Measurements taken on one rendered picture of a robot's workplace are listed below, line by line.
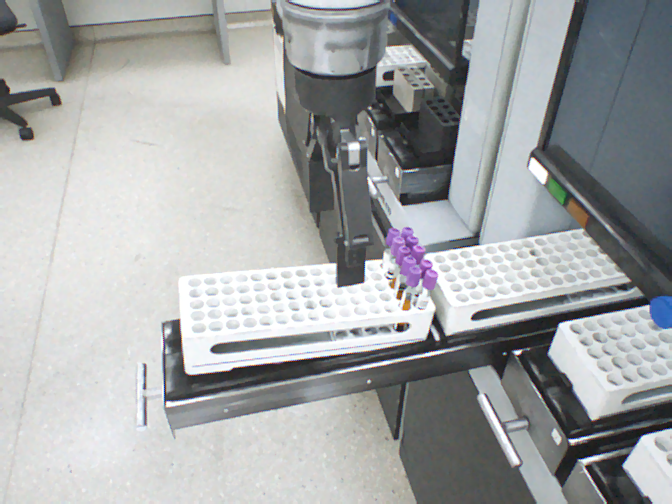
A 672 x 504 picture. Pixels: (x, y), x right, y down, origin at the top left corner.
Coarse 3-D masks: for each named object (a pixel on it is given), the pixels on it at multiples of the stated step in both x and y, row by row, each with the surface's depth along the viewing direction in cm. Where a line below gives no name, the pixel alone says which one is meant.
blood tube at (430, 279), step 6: (426, 270) 65; (432, 270) 66; (426, 276) 65; (432, 276) 65; (426, 282) 65; (432, 282) 65; (426, 288) 66; (432, 288) 66; (420, 294) 67; (426, 294) 67; (420, 300) 67; (426, 300) 67; (420, 306) 68; (426, 306) 68
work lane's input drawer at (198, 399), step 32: (544, 320) 74; (384, 352) 70; (416, 352) 71; (448, 352) 71; (480, 352) 73; (192, 384) 66; (224, 384) 66; (256, 384) 68; (288, 384) 68; (320, 384) 69; (352, 384) 71; (384, 384) 72; (192, 416) 67; (224, 416) 69
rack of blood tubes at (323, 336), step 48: (192, 288) 67; (240, 288) 69; (288, 288) 70; (336, 288) 70; (384, 288) 71; (192, 336) 61; (240, 336) 63; (288, 336) 70; (336, 336) 70; (384, 336) 69
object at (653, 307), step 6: (654, 300) 53; (660, 300) 52; (666, 300) 51; (654, 306) 53; (660, 306) 52; (666, 306) 51; (654, 312) 53; (660, 312) 52; (666, 312) 51; (654, 318) 53; (660, 318) 52; (666, 318) 52; (660, 324) 52; (666, 324) 52
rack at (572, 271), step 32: (448, 256) 77; (480, 256) 77; (512, 256) 76; (544, 256) 76; (576, 256) 77; (608, 256) 76; (448, 288) 71; (480, 288) 71; (512, 288) 72; (544, 288) 71; (576, 288) 72; (608, 288) 78; (448, 320) 71; (480, 320) 75; (512, 320) 73
